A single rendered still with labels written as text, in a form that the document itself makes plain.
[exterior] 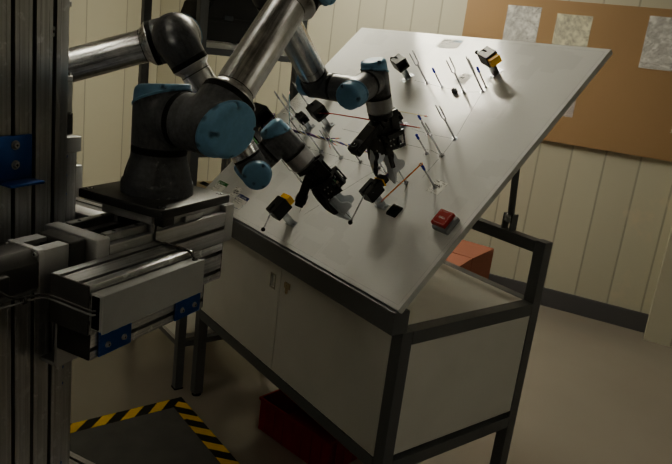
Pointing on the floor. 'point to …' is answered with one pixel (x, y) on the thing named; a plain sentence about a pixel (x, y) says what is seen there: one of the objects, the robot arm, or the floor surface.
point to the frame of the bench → (400, 345)
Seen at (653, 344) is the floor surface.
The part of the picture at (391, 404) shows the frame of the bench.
